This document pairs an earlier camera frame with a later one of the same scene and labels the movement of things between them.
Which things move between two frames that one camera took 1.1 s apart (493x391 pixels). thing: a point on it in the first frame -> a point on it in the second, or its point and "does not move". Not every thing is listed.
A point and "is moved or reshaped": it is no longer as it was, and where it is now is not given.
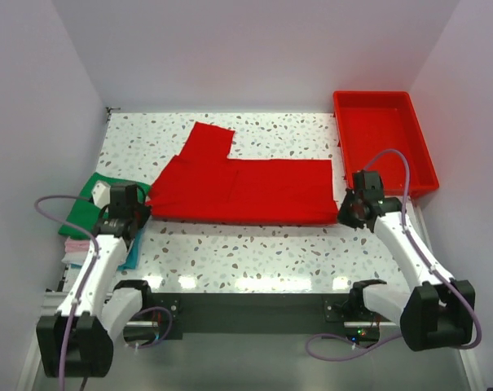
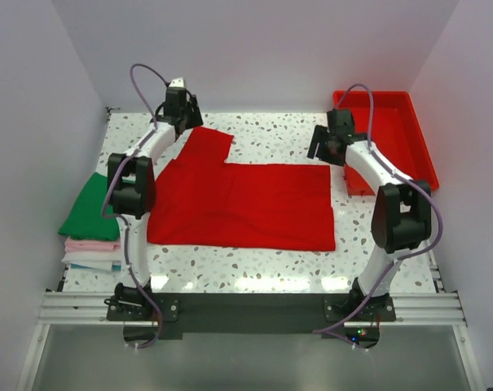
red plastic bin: (371, 122) does not move
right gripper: (343, 217) -> (320, 134)
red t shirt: (204, 183) is moved or reshaped
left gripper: (145, 212) -> (195, 117)
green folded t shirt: (85, 214) does not move
